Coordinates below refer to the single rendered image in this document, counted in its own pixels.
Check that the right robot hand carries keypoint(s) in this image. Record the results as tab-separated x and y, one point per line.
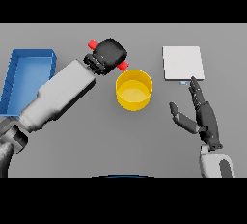
205	115

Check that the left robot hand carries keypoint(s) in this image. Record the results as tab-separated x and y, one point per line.
109	54

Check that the red beaker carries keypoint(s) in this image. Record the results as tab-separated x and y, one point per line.
123	66

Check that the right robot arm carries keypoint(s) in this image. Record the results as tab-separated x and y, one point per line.
214	166

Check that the yellow bowl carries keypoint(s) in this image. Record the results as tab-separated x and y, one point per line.
134	91

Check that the pale square scale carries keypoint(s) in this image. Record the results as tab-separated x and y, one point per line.
183	62

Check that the blue tray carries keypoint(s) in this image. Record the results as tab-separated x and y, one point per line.
27	79

